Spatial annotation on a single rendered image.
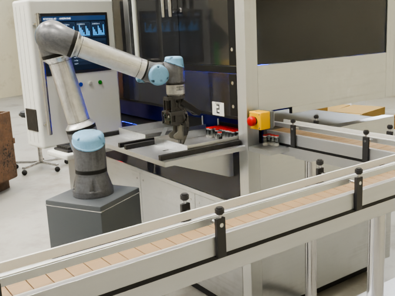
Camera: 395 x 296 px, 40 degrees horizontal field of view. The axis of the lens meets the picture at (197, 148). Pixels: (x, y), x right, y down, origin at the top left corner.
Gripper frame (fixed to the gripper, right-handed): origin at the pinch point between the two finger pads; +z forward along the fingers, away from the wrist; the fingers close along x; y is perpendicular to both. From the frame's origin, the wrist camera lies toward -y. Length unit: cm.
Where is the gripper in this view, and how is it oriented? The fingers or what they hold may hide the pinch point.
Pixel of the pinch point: (183, 143)
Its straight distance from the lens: 224.7
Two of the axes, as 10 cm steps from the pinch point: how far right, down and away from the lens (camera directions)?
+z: 0.5, 9.8, 2.2
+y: -8.2, 1.6, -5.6
